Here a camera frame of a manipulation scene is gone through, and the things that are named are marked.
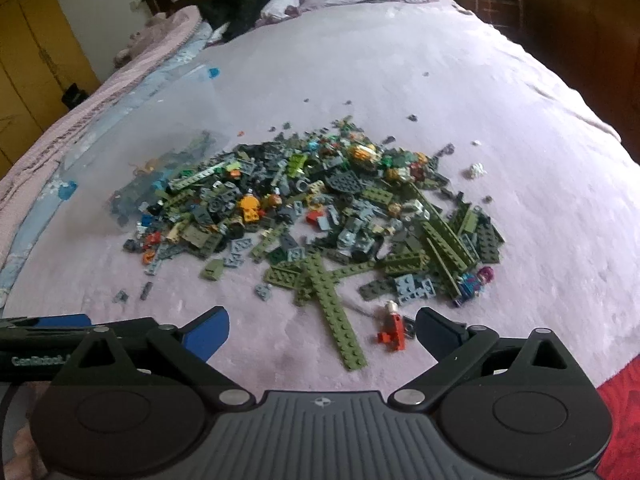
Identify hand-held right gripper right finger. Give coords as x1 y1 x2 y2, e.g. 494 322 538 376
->
390 306 596 408

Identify pink knitted quilt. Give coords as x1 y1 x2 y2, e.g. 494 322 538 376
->
0 6 203 211

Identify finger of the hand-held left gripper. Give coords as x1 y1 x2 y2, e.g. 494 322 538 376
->
0 313 93 342

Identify black bag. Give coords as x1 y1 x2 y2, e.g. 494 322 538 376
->
61 84 91 109

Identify long wooden cabinet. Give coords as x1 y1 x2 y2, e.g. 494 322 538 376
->
520 0 640 161

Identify wooden bedside table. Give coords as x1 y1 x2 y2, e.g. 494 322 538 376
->
445 0 526 41

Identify white pillow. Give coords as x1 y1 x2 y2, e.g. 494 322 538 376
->
257 0 302 27

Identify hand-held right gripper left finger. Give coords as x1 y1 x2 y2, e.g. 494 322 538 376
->
47 306 256 408

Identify clear plastic storage box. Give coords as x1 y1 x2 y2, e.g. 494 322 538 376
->
55 62 238 233

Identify red blanket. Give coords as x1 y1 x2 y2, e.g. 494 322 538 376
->
595 355 640 480

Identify yellow wardrobe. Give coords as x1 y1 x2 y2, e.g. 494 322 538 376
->
0 0 101 171

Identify pile of toy building bricks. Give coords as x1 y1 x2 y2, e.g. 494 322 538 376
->
122 116 506 309

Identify purple toy minifigure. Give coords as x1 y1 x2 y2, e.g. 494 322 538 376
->
454 266 497 307

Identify long green brick plate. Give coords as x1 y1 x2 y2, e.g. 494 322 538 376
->
295 251 369 372

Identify red toy minifigure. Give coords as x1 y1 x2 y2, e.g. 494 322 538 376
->
377 300 407 351

